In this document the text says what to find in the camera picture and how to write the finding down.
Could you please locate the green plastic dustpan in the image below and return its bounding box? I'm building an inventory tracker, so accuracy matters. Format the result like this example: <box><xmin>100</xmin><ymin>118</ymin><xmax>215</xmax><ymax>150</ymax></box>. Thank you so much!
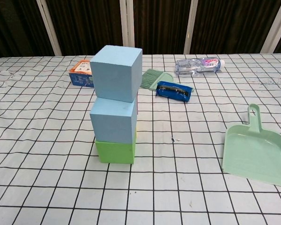
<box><xmin>222</xmin><ymin>104</ymin><xmax>281</xmax><ymax>189</ymax></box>

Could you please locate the white checked tablecloth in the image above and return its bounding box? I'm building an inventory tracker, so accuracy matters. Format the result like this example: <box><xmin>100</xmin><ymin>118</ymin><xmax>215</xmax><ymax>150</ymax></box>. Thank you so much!
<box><xmin>0</xmin><ymin>53</ymin><xmax>281</xmax><ymax>225</ymax></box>

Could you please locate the white metal frame post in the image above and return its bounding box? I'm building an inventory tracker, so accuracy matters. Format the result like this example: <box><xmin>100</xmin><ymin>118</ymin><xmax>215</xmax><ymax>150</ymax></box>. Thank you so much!
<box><xmin>36</xmin><ymin>0</ymin><xmax>62</xmax><ymax>57</ymax></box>
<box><xmin>184</xmin><ymin>0</ymin><xmax>200</xmax><ymax>55</ymax></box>
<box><xmin>263</xmin><ymin>0</ymin><xmax>281</xmax><ymax>54</ymax></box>
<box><xmin>119</xmin><ymin>0</ymin><xmax>135</xmax><ymax>55</ymax></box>

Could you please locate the green foam cube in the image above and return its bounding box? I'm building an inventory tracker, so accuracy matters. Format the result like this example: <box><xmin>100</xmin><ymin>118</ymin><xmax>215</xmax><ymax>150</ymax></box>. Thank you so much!
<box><xmin>95</xmin><ymin>135</ymin><xmax>137</xmax><ymax>164</ymax></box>

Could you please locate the clear plastic water bottle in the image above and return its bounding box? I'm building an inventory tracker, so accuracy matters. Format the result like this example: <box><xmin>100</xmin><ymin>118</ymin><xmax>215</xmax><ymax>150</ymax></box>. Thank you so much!
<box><xmin>175</xmin><ymin>58</ymin><xmax>226</xmax><ymax>77</ymax></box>

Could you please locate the green hand brush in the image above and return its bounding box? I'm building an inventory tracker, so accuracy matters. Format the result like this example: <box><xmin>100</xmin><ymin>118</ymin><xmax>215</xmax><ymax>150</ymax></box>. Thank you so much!
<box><xmin>141</xmin><ymin>68</ymin><xmax>175</xmax><ymax>91</ymax></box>

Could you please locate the blue wrapped packet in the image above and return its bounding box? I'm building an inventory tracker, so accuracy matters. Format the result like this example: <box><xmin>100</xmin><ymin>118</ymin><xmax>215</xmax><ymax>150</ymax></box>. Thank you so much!
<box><xmin>155</xmin><ymin>81</ymin><xmax>194</xmax><ymax>102</ymax></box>

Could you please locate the orange cracker box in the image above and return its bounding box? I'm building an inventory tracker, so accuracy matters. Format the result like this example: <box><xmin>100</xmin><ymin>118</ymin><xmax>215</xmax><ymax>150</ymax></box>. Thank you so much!
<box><xmin>69</xmin><ymin>60</ymin><xmax>95</xmax><ymax>88</ymax></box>

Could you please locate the light blue foam block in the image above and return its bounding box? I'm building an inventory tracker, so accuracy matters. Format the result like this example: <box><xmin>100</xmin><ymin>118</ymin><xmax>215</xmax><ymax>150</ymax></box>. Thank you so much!
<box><xmin>90</xmin><ymin>45</ymin><xmax>143</xmax><ymax>103</ymax></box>
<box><xmin>89</xmin><ymin>97</ymin><xmax>138</xmax><ymax>144</ymax></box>

